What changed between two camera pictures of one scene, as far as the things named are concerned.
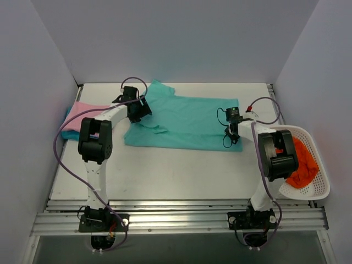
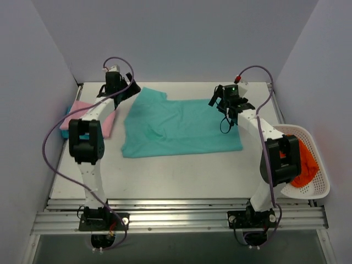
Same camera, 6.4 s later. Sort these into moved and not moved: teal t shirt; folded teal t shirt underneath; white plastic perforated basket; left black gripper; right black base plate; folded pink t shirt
Moved: left black gripper; teal t shirt
Not moved: right black base plate; folded pink t shirt; folded teal t shirt underneath; white plastic perforated basket
